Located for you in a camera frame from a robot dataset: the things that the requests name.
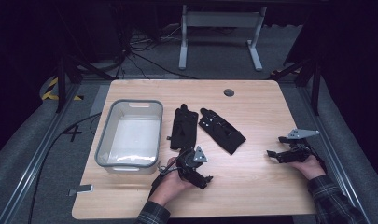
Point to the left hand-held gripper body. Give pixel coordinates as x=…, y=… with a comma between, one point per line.
x=186, y=161

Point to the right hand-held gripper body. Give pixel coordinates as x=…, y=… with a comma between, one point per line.
x=297, y=154

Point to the black glove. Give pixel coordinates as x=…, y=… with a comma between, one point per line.
x=222, y=132
x=184, y=129

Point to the person's right hand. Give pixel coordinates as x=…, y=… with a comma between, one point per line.
x=311, y=168

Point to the person's left hand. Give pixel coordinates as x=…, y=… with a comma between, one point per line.
x=169, y=186

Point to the white plastic bin grey rim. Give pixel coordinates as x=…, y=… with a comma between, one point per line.
x=135, y=140

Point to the black metal stand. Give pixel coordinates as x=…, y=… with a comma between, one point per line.
x=315, y=90
x=61, y=87

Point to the grey round table grommet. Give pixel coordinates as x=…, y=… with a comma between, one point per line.
x=229, y=92

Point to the yellow black striped tape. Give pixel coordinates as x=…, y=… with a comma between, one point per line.
x=49, y=90

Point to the aluminium rail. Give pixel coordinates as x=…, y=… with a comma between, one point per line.
x=333, y=155
x=37, y=158

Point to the small grey metal bracket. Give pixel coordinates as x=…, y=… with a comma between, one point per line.
x=82, y=188

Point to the grey metal desk frame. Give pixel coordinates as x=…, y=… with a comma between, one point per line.
x=222, y=20

